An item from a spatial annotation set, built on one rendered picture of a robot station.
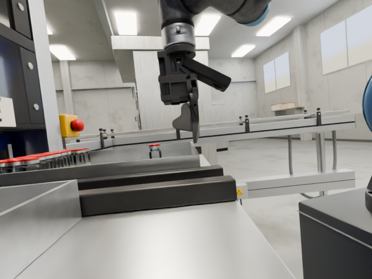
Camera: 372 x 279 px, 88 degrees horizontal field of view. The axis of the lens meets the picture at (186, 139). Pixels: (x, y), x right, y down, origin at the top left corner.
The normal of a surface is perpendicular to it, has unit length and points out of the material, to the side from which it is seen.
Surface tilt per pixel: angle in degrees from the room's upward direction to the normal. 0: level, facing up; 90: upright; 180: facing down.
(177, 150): 90
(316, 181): 90
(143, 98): 90
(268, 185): 90
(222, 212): 0
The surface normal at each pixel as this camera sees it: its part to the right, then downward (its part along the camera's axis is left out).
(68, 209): 1.00, -0.10
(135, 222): -0.10, -0.99
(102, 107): 0.22, 0.04
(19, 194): 0.01, 0.05
